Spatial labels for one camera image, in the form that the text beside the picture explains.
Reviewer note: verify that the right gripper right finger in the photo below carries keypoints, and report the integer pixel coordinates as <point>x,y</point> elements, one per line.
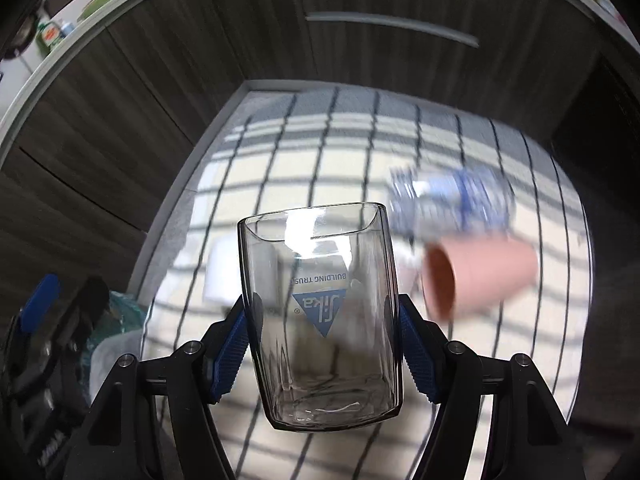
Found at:
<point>528,435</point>

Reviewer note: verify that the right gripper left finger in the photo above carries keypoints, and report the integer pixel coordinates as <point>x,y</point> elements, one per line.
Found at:
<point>120,437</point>

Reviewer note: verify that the clear glass with blue logo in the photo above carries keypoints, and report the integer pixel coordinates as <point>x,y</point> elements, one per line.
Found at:
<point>321,301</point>

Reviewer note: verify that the pink plastic cup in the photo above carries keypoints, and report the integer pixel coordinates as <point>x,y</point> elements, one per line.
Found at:
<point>463,275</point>

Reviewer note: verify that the clear glass with blue print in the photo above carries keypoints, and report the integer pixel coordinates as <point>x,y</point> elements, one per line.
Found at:
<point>427,204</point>

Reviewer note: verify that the white black checkered cloth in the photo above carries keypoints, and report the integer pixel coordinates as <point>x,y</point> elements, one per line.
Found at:
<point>337,146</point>

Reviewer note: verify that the green dish soap bottle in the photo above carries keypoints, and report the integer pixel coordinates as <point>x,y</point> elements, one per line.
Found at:
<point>49,35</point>

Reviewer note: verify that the silver cabinet handle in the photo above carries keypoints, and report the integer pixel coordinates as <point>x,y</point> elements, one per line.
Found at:
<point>395,22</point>

